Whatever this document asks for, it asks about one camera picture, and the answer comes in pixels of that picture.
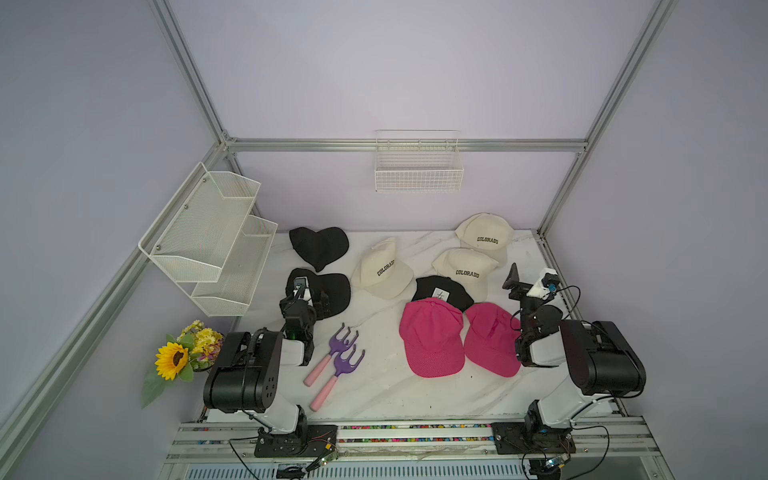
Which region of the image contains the black cap with white logo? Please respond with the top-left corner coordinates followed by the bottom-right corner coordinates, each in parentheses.
top-left (412, 275), bottom-right (474, 312)

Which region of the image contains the pink cap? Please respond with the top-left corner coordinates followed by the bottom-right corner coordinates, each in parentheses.
top-left (464, 302), bottom-right (521, 378)
top-left (399, 297), bottom-right (465, 378)

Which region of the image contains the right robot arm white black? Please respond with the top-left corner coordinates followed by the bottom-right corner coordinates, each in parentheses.
top-left (502, 264), bottom-right (647, 437)

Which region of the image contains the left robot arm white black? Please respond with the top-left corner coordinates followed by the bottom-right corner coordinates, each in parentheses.
top-left (203, 287), bottom-right (316, 435)

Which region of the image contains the cream Colorado cap middle right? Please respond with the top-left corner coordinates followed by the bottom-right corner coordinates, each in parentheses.
top-left (432, 248), bottom-right (499, 302)

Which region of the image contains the cream colorado cap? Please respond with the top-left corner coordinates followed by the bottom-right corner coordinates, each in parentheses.
top-left (351, 237), bottom-right (414, 300)
top-left (432, 248), bottom-right (499, 302)
top-left (455, 213), bottom-right (515, 265)

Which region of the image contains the purple pink garden fork upper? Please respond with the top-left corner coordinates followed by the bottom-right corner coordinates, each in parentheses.
top-left (303, 323), bottom-right (359, 387)

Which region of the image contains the purple pink garden fork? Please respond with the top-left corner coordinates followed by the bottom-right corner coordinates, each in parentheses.
top-left (303, 323), bottom-right (359, 387)
top-left (310, 345), bottom-right (366, 412)

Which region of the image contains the cream Colorado cap back right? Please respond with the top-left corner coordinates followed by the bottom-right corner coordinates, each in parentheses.
top-left (455, 213), bottom-right (515, 265)

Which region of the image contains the purple pink garden fork lower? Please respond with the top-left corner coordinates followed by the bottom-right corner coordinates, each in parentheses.
top-left (310, 345), bottom-right (366, 412)

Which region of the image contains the cream Colorado cap left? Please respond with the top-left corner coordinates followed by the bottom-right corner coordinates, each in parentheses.
top-left (351, 237), bottom-right (414, 300)

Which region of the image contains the sunflower bouquet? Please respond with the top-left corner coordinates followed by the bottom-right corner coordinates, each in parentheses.
top-left (140, 320), bottom-right (225, 408)

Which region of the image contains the white two-tier mesh shelf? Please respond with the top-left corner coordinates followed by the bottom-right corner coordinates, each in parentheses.
top-left (138, 163), bottom-right (278, 317)

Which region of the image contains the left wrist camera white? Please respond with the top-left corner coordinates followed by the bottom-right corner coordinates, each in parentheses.
top-left (293, 276), bottom-right (312, 303)

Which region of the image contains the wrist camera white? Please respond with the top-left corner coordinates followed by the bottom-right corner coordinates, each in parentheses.
top-left (293, 276), bottom-right (312, 303)
top-left (526, 268), bottom-right (561, 300)

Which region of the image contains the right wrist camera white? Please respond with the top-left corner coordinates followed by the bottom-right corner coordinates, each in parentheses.
top-left (526, 268), bottom-right (561, 300)

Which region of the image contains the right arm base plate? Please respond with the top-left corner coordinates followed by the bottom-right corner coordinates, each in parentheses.
top-left (491, 422), bottom-right (576, 455)

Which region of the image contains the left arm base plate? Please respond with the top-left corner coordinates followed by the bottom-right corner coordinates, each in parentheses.
top-left (254, 424), bottom-right (338, 458)

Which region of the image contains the aluminium front rail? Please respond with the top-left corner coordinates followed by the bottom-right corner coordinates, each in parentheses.
top-left (159, 416), bottom-right (673, 479)

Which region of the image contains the white wire wall basket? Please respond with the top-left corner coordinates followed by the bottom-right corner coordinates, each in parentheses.
top-left (374, 129), bottom-right (464, 193)

